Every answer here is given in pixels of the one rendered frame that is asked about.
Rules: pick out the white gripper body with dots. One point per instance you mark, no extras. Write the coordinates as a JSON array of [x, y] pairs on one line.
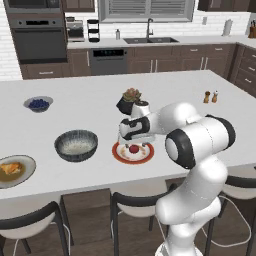
[[136, 139]]

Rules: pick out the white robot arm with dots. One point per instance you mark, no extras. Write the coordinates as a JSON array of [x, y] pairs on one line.
[[200, 173]]

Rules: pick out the red tomato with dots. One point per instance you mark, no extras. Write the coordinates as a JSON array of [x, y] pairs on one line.
[[134, 149]]

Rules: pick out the dark grey speckled bowl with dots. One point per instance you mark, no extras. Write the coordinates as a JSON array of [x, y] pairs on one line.
[[76, 148]]

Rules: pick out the small grey bowl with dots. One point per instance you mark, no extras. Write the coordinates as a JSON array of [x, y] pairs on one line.
[[38, 110]]

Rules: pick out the orange chicken drumstick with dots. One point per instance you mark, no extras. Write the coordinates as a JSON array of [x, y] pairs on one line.
[[10, 167]]

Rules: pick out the red rimmed white plate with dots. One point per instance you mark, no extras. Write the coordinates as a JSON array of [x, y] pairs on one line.
[[133, 159]]

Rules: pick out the succulent in black pot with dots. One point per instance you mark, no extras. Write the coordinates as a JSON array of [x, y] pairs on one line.
[[128, 98]]

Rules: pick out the brown pepper shaker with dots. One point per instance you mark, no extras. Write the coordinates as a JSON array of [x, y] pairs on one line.
[[207, 97]]

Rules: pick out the steel dishwasher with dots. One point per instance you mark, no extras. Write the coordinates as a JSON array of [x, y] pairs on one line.
[[108, 63]]

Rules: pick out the white salt shaker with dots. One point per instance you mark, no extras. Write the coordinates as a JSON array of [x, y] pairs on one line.
[[215, 97]]

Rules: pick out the brown base cupboards long run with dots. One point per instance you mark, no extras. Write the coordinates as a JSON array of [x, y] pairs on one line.
[[180, 60]]

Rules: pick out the brown cupboards beside oven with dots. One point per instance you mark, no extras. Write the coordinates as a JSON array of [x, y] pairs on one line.
[[76, 63]]

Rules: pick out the blueberries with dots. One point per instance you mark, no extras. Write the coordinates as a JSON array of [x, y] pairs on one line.
[[38, 104]]

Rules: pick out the dark sink basin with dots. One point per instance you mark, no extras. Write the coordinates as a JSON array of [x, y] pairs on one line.
[[150, 40]]

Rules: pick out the grey plate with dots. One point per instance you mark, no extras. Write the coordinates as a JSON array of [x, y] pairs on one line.
[[26, 170]]

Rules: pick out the grey soap dispenser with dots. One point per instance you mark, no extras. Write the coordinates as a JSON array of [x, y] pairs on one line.
[[117, 35]]

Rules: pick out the black sink tap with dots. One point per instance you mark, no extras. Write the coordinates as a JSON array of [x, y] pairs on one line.
[[148, 28]]

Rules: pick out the black tiered stand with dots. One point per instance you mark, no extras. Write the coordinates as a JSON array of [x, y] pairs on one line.
[[93, 31]]

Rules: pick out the silver coffee machine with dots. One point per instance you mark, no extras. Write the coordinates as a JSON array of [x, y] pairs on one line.
[[75, 31]]

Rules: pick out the brown drawer cupboards run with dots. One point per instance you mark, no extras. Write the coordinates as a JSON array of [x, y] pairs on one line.
[[246, 71]]

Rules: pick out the window with grey blinds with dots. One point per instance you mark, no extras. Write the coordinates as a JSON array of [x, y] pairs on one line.
[[146, 10]]

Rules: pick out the brown knife block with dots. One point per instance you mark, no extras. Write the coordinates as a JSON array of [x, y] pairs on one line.
[[252, 31]]

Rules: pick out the steel microwave oven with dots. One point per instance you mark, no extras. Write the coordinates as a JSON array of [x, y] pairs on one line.
[[31, 5]]

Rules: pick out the white chair with black frame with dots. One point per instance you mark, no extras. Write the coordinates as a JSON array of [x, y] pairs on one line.
[[240, 186], [30, 221], [136, 203]]

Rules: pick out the white wall socket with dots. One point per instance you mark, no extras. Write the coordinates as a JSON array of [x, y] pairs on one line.
[[204, 20]]

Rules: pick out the steel wall oven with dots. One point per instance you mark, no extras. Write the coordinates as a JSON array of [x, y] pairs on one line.
[[38, 40]]

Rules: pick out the brown wall cupboard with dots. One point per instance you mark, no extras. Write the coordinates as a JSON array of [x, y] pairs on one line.
[[78, 5], [226, 5]]

